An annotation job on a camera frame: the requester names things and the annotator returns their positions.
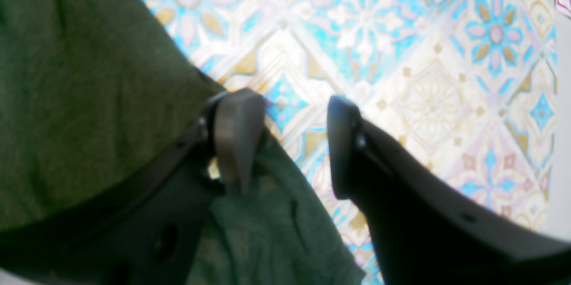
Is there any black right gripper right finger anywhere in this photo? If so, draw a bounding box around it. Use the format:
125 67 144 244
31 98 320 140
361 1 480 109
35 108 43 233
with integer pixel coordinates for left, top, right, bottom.
327 95 571 285

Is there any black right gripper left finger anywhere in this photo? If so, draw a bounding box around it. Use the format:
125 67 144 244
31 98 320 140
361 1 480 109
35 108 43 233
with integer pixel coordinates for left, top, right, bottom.
1 88 265 285

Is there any dark green long-sleeve shirt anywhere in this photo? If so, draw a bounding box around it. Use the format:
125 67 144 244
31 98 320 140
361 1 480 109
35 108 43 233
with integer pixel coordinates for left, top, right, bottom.
1 0 364 285

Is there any patterned colourful tablecloth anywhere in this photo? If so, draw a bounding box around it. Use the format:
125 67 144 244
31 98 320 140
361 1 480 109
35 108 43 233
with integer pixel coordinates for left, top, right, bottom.
143 0 557 285

